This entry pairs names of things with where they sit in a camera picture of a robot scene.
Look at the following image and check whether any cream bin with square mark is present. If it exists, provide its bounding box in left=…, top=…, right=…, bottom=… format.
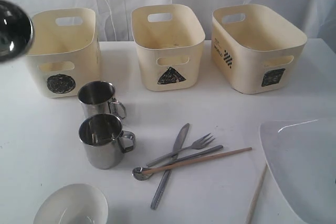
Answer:
left=211, top=4, right=308, bottom=94

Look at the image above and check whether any steel table knife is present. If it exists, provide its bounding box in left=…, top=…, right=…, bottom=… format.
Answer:
left=150, top=123, right=191, bottom=210

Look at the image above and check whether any white ceramic bowl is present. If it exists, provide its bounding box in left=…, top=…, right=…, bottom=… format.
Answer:
left=33, top=184, right=109, bottom=223

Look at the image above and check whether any wooden chopstick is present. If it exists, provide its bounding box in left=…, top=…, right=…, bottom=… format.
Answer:
left=245, top=164, right=268, bottom=224
left=142, top=147, right=253, bottom=175

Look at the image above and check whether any white square plate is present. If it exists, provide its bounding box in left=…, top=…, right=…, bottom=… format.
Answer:
left=259, top=117, right=335, bottom=223

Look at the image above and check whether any cream bin with triangle mark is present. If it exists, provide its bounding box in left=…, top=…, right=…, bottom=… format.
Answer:
left=131, top=4, right=205, bottom=91

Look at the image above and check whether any steel spoon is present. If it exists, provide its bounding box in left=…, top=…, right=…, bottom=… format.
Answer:
left=132, top=145, right=224, bottom=181

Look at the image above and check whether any cream bin with circle mark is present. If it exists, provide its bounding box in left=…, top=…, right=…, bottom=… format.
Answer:
left=25, top=8, right=100, bottom=98

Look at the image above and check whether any steel fork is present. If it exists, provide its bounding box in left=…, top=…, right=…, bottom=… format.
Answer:
left=146, top=133, right=215, bottom=167

